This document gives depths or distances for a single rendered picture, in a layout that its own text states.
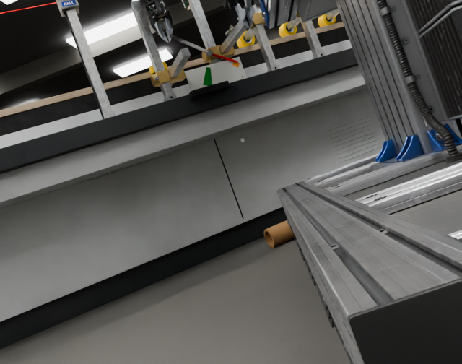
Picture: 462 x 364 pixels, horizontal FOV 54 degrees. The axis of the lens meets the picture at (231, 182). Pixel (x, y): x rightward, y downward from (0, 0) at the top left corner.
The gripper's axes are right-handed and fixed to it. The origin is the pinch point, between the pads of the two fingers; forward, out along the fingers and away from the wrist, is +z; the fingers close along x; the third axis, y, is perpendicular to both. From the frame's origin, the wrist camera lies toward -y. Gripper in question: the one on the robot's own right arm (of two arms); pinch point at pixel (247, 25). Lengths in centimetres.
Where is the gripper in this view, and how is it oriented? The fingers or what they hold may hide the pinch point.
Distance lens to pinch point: 175.9
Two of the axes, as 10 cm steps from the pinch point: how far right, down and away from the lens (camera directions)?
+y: 3.2, -1.1, -9.4
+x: 8.8, -3.3, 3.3
